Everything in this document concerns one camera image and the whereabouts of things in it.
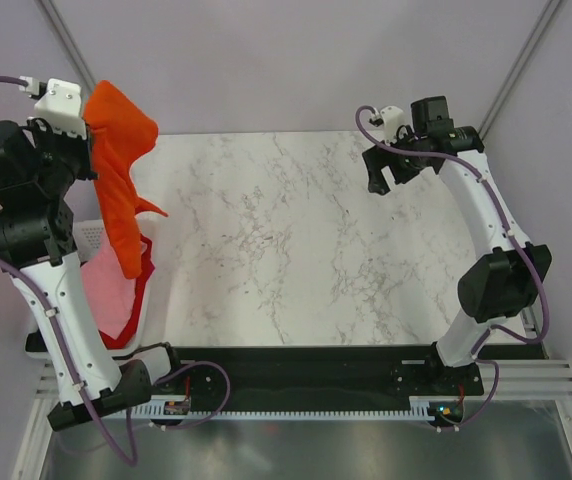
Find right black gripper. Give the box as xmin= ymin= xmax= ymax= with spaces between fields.
xmin=362 ymin=125 xmax=430 ymax=196

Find orange t-shirt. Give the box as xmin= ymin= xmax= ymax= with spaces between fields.
xmin=83 ymin=80 xmax=167 ymax=279

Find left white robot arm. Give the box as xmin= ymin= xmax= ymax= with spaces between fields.
xmin=0 ymin=118 xmax=186 ymax=431

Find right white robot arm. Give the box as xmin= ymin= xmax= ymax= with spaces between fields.
xmin=355 ymin=96 xmax=552 ymax=394

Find red t-shirt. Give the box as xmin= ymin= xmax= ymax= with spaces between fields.
xmin=100 ymin=234 xmax=155 ymax=356

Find pink t-shirt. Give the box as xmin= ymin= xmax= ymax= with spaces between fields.
xmin=81 ymin=234 xmax=135 ymax=339

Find white plastic laundry basket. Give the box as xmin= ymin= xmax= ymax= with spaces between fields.
xmin=73 ymin=214 xmax=157 ymax=360

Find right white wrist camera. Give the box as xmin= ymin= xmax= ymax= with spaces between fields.
xmin=370 ymin=106 xmax=406 ymax=143

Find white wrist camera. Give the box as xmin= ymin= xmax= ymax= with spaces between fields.
xmin=370 ymin=106 xmax=406 ymax=143
xmin=34 ymin=78 xmax=87 ymax=140

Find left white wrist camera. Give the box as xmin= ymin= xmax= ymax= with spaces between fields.
xmin=34 ymin=78 xmax=87 ymax=140

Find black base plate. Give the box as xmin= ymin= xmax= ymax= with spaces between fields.
xmin=158 ymin=345 xmax=484 ymax=408

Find aluminium frame rails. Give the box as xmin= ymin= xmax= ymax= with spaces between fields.
xmin=34 ymin=360 xmax=572 ymax=401

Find white slotted cable duct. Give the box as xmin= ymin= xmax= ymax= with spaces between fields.
xmin=131 ymin=396 xmax=463 ymax=424

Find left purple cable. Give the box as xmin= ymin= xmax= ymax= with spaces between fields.
xmin=0 ymin=74 xmax=230 ymax=467

